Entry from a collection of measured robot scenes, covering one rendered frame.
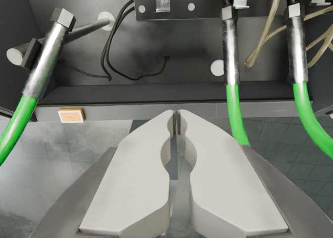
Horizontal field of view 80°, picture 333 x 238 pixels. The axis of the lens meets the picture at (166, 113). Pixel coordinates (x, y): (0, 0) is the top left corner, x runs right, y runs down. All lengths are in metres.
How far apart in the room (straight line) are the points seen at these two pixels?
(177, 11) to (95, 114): 0.28
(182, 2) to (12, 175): 2.35
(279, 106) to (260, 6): 0.22
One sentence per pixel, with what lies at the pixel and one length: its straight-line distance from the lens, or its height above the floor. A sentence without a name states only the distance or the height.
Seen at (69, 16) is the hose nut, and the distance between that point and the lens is 0.25.
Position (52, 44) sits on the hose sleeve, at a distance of 0.24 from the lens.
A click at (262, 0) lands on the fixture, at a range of 0.38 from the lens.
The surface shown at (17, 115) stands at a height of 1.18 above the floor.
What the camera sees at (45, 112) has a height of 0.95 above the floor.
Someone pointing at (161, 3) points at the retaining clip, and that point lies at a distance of 0.24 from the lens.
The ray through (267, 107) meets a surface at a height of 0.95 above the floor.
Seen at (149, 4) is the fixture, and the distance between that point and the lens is 0.36.
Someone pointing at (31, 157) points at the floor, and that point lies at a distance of 2.22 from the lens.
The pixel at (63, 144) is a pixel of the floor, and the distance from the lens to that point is 1.96.
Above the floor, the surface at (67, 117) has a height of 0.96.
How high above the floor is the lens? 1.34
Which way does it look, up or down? 60 degrees down
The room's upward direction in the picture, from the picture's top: 178 degrees counter-clockwise
